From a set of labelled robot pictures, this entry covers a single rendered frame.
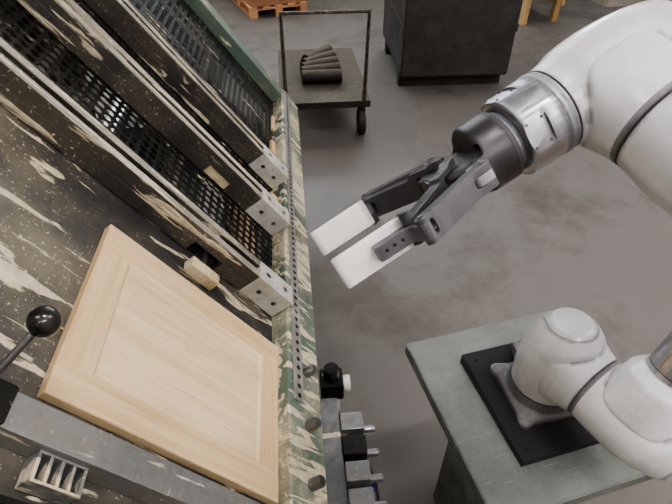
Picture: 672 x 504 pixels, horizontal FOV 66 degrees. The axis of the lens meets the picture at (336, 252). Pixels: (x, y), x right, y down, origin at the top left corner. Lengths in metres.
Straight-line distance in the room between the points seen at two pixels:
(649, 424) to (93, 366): 0.99
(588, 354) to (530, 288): 1.67
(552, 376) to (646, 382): 0.18
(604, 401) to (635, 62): 0.79
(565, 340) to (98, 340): 0.90
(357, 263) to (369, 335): 2.03
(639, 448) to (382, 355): 1.41
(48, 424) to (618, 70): 0.75
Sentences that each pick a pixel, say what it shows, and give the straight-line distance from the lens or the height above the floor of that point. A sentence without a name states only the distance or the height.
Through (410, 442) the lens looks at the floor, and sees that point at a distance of 2.17.
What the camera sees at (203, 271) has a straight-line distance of 1.16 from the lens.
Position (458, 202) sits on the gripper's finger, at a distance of 0.45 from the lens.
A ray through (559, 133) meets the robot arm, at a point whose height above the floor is 1.65.
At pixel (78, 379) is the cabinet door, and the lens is 0.85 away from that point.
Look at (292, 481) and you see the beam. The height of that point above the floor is 0.91.
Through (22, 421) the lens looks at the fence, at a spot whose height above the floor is 1.31.
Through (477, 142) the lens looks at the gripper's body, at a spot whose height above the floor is 1.64.
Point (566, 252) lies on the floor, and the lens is 3.17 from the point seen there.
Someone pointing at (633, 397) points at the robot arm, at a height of 1.02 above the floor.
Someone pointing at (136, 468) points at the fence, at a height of 1.18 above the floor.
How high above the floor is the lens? 1.88
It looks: 40 degrees down
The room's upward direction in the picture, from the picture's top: straight up
